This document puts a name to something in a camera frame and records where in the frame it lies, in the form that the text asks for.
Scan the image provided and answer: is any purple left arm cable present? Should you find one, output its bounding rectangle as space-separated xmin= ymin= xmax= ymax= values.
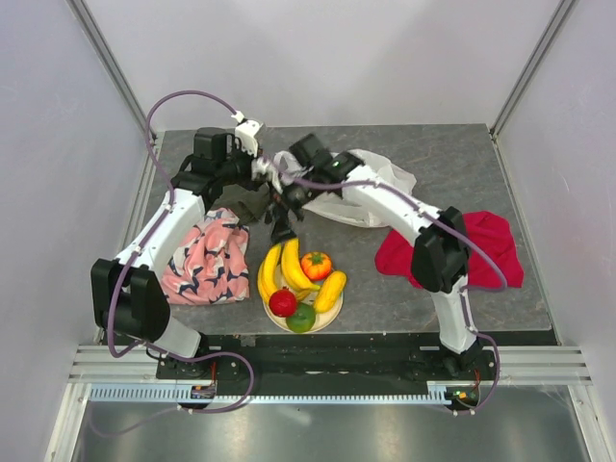
xmin=84 ymin=89 xmax=256 ymax=437

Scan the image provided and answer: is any pink patterned cloth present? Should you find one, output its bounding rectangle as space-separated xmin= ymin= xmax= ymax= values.
xmin=161 ymin=208 xmax=249 ymax=306

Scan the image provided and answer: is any magenta red cloth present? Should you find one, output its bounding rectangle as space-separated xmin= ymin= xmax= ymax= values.
xmin=374 ymin=210 xmax=526 ymax=292

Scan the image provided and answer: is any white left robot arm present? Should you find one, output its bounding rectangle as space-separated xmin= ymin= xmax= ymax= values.
xmin=90 ymin=119 xmax=262 ymax=378

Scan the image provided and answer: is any yellow fake banana bunch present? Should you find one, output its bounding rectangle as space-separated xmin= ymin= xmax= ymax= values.
xmin=257 ymin=238 xmax=321 ymax=304

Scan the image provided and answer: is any red fake apple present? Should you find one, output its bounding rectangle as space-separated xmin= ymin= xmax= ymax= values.
xmin=268 ymin=288 xmax=297 ymax=318

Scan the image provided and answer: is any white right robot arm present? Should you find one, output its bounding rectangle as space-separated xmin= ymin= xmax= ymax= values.
xmin=259 ymin=134 xmax=481 ymax=379

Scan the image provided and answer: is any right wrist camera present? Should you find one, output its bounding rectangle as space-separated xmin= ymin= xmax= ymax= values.
xmin=251 ymin=157 xmax=284 ymax=193

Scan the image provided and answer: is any white plastic bag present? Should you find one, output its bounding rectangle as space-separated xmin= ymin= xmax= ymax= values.
xmin=271 ymin=147 xmax=418 ymax=229

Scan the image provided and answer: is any grey cable duct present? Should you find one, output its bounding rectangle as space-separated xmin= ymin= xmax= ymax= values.
xmin=90 ymin=383 xmax=451 ymax=405

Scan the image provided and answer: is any light blue ceramic plate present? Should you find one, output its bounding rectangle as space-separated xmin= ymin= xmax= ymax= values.
xmin=262 ymin=287 xmax=345 ymax=334

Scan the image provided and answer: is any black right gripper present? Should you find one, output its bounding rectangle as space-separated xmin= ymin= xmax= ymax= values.
xmin=265 ymin=170 xmax=321 ymax=249

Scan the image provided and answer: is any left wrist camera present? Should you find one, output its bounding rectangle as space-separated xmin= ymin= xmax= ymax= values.
xmin=232 ymin=111 xmax=264 ymax=158

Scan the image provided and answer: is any green fake lime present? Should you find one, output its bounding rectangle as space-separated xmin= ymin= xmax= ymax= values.
xmin=285 ymin=303 xmax=317 ymax=334

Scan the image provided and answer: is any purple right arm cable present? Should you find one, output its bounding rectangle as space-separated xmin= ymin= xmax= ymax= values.
xmin=259 ymin=158 xmax=509 ymax=416

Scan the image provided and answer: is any yellow fake mango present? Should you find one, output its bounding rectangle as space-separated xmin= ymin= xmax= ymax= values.
xmin=313 ymin=270 xmax=347 ymax=314

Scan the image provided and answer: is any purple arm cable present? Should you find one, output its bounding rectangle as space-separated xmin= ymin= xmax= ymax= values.
xmin=259 ymin=158 xmax=509 ymax=416
xmin=84 ymin=89 xmax=256 ymax=437

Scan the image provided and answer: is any orange fake persimmon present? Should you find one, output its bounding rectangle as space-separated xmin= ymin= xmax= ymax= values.
xmin=300 ymin=251 xmax=333 ymax=281

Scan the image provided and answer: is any olive green cloth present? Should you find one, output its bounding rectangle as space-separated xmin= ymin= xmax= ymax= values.
xmin=213 ymin=185 xmax=270 ymax=225

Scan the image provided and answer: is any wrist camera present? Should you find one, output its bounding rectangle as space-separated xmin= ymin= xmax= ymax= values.
xmin=251 ymin=157 xmax=284 ymax=193
xmin=232 ymin=111 xmax=264 ymax=158

